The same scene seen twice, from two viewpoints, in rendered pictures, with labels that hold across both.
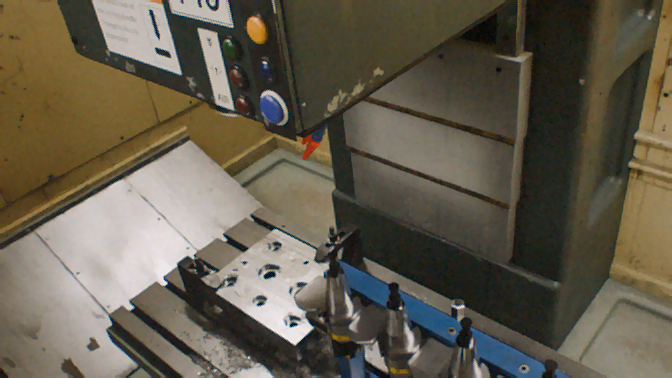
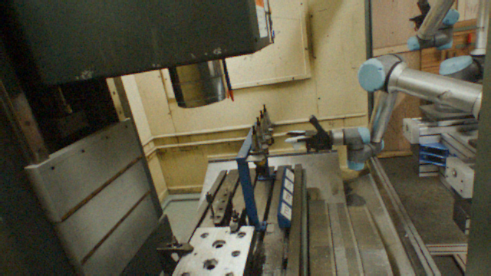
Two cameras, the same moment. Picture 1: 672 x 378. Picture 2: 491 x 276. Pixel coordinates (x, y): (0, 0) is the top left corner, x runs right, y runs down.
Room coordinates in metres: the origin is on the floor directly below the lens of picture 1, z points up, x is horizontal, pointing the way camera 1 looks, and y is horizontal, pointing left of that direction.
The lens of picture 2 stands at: (1.29, 0.92, 1.65)
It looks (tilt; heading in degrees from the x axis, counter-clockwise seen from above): 19 degrees down; 238
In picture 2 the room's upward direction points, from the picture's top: 10 degrees counter-clockwise
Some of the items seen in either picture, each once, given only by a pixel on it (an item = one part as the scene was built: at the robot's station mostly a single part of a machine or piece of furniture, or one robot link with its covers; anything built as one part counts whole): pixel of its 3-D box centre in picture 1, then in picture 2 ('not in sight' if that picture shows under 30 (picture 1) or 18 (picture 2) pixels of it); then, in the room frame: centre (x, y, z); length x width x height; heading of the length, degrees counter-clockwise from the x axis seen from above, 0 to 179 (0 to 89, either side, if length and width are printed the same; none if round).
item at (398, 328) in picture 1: (397, 320); (259, 133); (0.59, -0.07, 1.26); 0.04 x 0.04 x 0.07
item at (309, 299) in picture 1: (315, 295); (255, 158); (0.71, 0.05, 1.21); 0.07 x 0.05 x 0.01; 134
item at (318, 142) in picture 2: not in sight; (317, 139); (0.35, 0.03, 1.16); 0.12 x 0.08 x 0.09; 133
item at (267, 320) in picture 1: (285, 288); (215, 259); (0.99, 0.13, 0.97); 0.29 x 0.23 x 0.05; 44
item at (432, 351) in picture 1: (430, 361); not in sight; (0.55, -0.10, 1.21); 0.07 x 0.05 x 0.01; 134
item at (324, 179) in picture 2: not in sight; (265, 198); (0.42, -0.35, 0.75); 0.89 x 0.70 x 0.26; 134
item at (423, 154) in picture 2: not in sight; (433, 155); (-0.10, 0.32, 0.98); 0.09 x 0.09 x 0.09; 44
